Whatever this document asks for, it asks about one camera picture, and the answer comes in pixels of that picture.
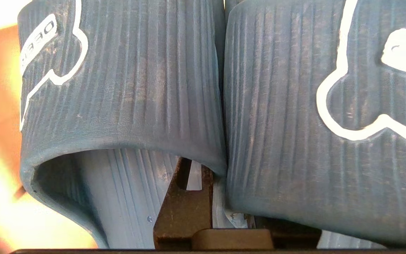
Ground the dark blue rubber slipper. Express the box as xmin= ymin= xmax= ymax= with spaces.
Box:
xmin=212 ymin=0 xmax=406 ymax=249
xmin=17 ymin=0 xmax=228 ymax=249

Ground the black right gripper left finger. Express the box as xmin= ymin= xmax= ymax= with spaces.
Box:
xmin=153 ymin=157 xmax=213 ymax=249

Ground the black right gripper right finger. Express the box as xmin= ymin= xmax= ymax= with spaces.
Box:
xmin=254 ymin=216 xmax=321 ymax=249

